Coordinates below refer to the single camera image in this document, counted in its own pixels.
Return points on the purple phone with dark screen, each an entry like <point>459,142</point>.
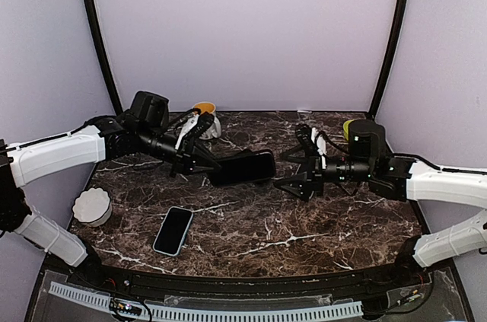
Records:
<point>243,169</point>

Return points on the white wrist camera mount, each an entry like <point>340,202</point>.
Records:
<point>188,125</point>
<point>320,143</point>

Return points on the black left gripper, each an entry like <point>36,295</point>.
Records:
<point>186,159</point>

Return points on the black front rail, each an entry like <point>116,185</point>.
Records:
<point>364,283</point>

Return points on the white slotted cable duct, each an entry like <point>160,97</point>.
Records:
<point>128,310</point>

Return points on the phone in blue case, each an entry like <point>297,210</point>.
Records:
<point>173,231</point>

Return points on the black frame post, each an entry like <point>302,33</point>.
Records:
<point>389,55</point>
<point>102,57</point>

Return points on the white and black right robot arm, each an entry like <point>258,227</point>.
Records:
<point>393,176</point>

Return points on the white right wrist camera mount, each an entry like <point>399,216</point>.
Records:
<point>320,143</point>

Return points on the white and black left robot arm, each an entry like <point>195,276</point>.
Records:
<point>143,128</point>

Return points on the green bowl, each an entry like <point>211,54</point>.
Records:
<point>345,127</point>

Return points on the black frame post left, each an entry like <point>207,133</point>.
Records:
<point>102,57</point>

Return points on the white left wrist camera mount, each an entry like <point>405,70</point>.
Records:
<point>188,125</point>

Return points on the white fluted bowl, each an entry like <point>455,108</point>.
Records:
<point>93,207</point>

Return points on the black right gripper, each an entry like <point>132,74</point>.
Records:
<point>305,180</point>

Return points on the black frame post right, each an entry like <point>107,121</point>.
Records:
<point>389,55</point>

